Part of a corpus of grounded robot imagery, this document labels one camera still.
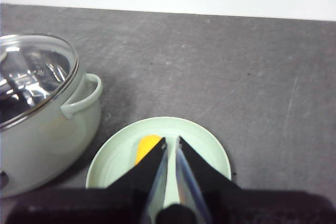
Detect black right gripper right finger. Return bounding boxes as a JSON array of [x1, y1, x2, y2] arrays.
[[175, 136, 243, 224]]

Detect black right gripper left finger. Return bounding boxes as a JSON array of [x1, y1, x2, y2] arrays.
[[106, 137, 169, 224]]

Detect yellow corn cob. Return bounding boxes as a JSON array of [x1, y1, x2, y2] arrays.
[[134, 134, 162, 167]]

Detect glass lid with green knob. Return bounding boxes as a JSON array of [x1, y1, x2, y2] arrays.
[[0, 34, 80, 132]]

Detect pale green round plate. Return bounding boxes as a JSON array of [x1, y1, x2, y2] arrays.
[[85, 115, 233, 209]]

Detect pale green electric steamer pot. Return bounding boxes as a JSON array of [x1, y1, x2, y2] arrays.
[[0, 34, 103, 199]]

